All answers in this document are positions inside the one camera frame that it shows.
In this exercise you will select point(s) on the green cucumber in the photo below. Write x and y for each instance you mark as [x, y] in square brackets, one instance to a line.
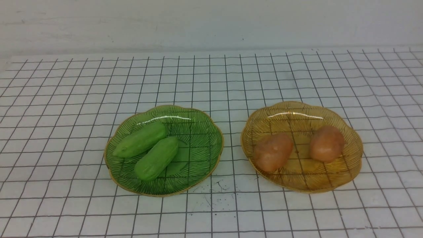
[157, 159]
[140, 141]

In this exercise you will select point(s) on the orange potato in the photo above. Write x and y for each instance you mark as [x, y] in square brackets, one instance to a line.
[327, 144]
[273, 151]

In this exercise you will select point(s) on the green glass plate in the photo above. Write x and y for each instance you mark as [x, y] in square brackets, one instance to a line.
[200, 147]

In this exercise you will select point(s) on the amber glass plate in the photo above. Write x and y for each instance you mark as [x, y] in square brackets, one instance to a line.
[299, 121]

